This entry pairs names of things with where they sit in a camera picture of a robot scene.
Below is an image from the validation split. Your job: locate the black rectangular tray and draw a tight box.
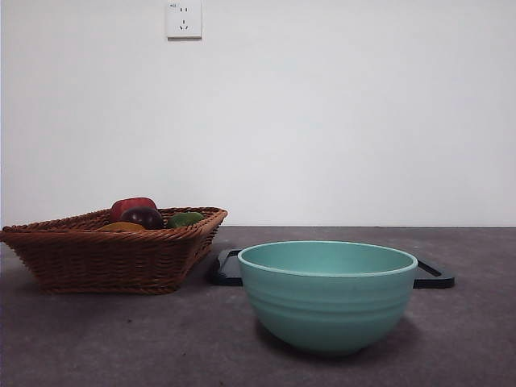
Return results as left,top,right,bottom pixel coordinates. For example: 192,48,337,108
207,248,456,289

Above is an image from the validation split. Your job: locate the brown wicker basket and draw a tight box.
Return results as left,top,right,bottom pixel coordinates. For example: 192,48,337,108
0,206,229,295

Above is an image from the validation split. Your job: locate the green fruit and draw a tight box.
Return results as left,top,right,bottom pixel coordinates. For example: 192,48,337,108
164,210,206,229

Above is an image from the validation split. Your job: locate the teal ribbed bowl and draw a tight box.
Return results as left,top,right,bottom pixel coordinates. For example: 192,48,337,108
236,240,418,358

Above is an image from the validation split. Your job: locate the white wall socket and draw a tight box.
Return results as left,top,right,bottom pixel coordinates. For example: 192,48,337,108
166,0,203,40

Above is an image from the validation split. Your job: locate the red apple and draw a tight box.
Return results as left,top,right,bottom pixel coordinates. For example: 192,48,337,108
110,196,158,225

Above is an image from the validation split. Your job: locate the dark purple round fruit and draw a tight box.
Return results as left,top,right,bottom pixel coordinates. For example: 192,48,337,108
119,206,164,231

